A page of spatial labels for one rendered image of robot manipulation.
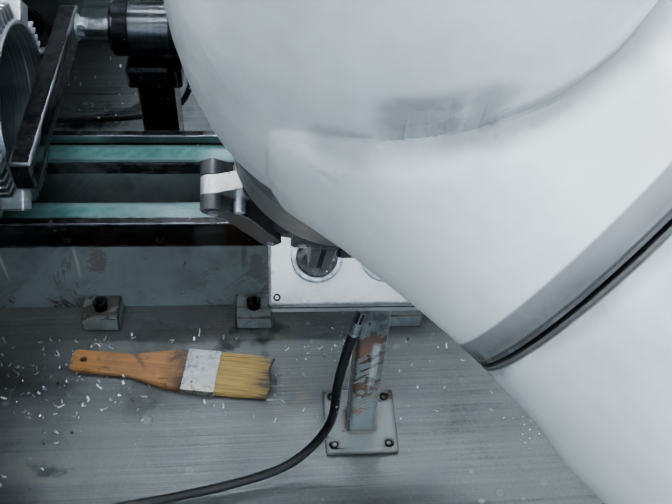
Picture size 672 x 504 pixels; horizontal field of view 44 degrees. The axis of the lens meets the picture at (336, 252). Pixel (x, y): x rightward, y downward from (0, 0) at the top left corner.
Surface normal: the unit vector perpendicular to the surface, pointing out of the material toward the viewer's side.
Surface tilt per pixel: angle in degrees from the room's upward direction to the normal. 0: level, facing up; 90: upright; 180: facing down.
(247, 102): 111
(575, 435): 98
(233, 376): 1
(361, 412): 90
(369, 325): 90
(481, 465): 0
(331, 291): 33
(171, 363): 0
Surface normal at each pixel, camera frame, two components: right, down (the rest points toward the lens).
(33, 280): 0.05, 0.74
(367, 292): 0.07, -0.17
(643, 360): -0.51, 0.26
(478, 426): 0.04, -0.68
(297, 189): -0.60, 0.77
